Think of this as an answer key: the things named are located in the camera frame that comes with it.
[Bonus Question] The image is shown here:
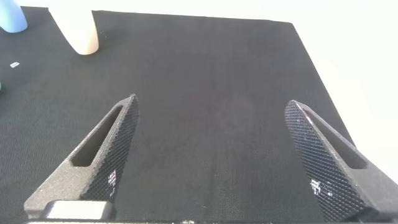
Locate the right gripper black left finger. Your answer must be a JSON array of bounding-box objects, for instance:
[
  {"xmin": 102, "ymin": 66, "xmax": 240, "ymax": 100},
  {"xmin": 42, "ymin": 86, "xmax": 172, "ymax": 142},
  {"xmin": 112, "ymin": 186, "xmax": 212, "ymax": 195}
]
[{"xmin": 24, "ymin": 93, "xmax": 140, "ymax": 219}]

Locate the light blue plastic cup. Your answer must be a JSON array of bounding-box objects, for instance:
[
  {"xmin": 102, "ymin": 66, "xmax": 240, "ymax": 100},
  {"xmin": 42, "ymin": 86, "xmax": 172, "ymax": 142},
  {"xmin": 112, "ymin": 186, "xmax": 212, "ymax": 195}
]
[{"xmin": 0, "ymin": 0, "xmax": 28, "ymax": 34}]

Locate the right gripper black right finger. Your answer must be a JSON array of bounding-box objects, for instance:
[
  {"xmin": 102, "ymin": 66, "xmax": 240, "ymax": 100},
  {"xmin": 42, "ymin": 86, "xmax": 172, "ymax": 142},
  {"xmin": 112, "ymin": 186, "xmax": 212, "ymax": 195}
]
[{"xmin": 284, "ymin": 100, "xmax": 398, "ymax": 222}]

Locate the cream plastic cup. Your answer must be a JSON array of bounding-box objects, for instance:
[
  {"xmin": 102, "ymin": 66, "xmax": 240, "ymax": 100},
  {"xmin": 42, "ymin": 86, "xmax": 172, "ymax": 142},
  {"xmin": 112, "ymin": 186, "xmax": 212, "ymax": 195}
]
[{"xmin": 48, "ymin": 6, "xmax": 100, "ymax": 56}]

